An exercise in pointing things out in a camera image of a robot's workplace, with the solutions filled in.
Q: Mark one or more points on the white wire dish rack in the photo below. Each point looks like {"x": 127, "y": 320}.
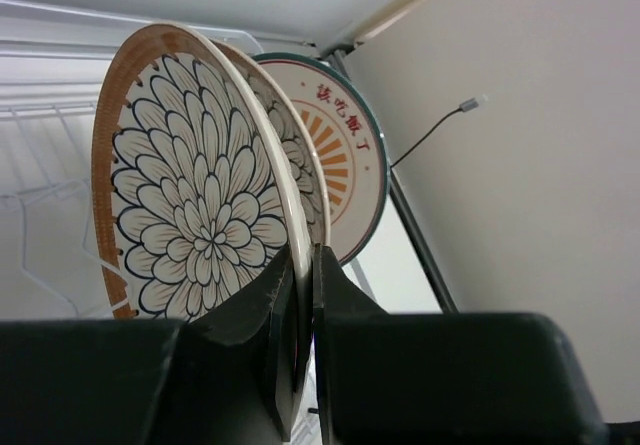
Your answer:
{"x": 50, "y": 267}

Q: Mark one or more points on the large floral plate orange rim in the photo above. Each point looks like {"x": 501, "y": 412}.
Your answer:
{"x": 295, "y": 141}

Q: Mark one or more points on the white plate orange sunburst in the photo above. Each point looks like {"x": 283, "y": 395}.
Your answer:
{"x": 348, "y": 141}

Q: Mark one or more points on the aluminium table frame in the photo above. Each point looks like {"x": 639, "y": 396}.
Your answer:
{"x": 397, "y": 268}

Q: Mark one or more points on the black wall cable white plug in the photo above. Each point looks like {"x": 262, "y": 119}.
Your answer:
{"x": 463, "y": 108}

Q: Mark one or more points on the small floral plate orange rim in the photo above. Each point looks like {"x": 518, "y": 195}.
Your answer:
{"x": 192, "y": 193}

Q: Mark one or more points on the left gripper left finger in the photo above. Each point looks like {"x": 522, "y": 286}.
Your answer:
{"x": 225, "y": 378}

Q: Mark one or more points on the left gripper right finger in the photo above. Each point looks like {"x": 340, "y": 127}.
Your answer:
{"x": 459, "y": 378}

